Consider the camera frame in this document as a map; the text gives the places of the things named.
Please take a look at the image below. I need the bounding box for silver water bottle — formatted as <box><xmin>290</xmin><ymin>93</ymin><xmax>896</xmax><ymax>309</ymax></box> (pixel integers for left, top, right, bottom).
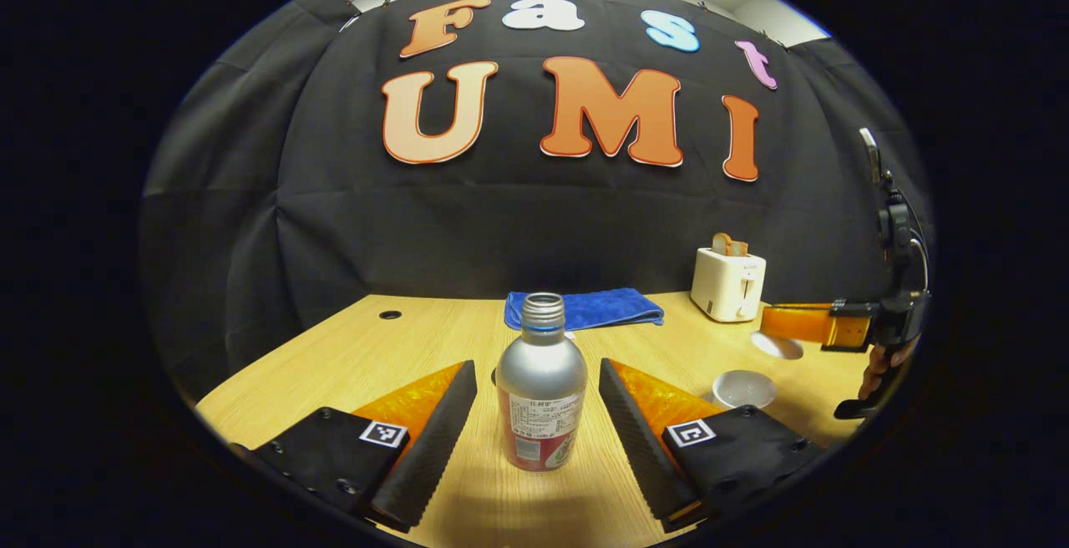
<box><xmin>496</xmin><ymin>292</ymin><xmax>589</xmax><ymax>474</ymax></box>

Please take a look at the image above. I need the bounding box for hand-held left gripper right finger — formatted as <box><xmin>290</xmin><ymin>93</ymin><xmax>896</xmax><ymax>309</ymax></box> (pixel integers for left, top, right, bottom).
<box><xmin>598</xmin><ymin>358</ymin><xmax>828</xmax><ymax>534</ymax></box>

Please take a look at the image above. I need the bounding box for white toaster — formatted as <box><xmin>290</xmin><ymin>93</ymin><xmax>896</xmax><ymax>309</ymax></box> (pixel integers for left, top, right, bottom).
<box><xmin>690</xmin><ymin>247</ymin><xmax>767</xmax><ymax>323</ymax></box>

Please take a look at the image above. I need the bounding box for blue towel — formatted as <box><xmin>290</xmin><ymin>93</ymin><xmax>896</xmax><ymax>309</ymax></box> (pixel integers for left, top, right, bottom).
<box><xmin>504</xmin><ymin>287</ymin><xmax>666</xmax><ymax>332</ymax></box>

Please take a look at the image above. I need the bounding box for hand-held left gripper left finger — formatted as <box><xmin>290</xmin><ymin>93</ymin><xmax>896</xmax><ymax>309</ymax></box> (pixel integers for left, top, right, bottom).
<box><xmin>230</xmin><ymin>360</ymin><xmax>479</xmax><ymax>534</ymax></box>

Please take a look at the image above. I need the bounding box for white teacup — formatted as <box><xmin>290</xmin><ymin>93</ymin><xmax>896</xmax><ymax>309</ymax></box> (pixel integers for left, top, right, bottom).
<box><xmin>712</xmin><ymin>369</ymin><xmax>778</xmax><ymax>409</ymax></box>

